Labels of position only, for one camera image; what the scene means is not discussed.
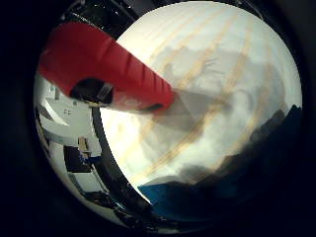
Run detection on red spray bottle black label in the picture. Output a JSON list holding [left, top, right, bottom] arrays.
[[38, 22, 176, 116]]

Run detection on blue cloth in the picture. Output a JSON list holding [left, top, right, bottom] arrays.
[[137, 104, 303, 222]]

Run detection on white table cover orange stripes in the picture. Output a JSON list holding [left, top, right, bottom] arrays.
[[99, 0, 303, 199]]

